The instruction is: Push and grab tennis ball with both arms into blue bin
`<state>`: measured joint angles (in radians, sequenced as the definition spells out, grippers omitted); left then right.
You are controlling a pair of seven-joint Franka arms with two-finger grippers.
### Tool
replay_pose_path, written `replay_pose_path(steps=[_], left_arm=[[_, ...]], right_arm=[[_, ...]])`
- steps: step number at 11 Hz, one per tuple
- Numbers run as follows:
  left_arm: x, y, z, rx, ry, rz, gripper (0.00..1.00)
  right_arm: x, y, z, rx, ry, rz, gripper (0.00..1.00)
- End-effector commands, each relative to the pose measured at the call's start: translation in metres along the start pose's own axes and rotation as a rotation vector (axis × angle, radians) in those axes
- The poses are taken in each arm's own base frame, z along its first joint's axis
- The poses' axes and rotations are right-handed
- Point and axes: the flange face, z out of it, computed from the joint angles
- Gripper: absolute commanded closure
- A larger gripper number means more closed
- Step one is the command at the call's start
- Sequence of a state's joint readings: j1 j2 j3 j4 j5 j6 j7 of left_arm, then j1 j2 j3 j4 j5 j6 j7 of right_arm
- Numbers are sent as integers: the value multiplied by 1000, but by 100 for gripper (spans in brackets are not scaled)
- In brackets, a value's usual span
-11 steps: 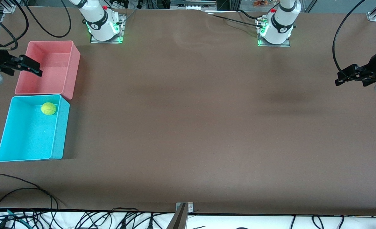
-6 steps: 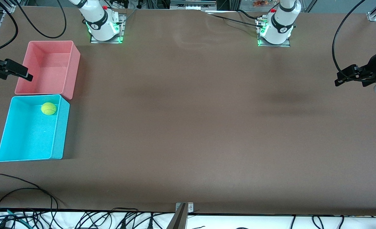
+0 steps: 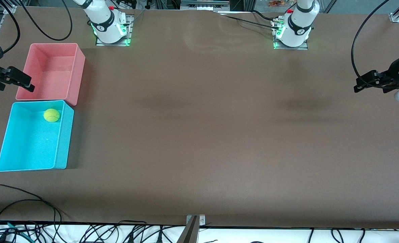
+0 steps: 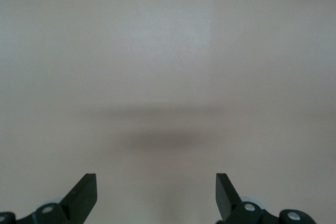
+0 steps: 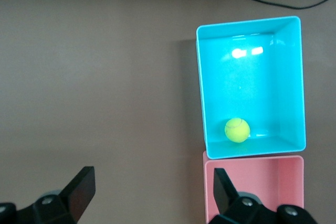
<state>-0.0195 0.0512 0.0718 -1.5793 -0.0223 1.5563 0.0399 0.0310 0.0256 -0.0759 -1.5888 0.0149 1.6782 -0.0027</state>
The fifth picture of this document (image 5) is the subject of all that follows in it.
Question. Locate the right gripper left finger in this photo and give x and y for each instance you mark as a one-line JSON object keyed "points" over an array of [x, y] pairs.
{"points": [[78, 195]]}

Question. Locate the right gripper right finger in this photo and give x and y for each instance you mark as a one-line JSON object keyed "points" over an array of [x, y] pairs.
{"points": [[225, 197]]}

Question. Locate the yellow-green tennis ball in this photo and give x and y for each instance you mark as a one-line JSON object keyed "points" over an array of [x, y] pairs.
{"points": [[237, 130]]}

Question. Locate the pink plastic bin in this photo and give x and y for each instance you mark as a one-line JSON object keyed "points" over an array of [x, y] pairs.
{"points": [[262, 179]]}

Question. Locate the blue plastic bin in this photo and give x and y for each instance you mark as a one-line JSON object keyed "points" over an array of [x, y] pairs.
{"points": [[252, 85]]}

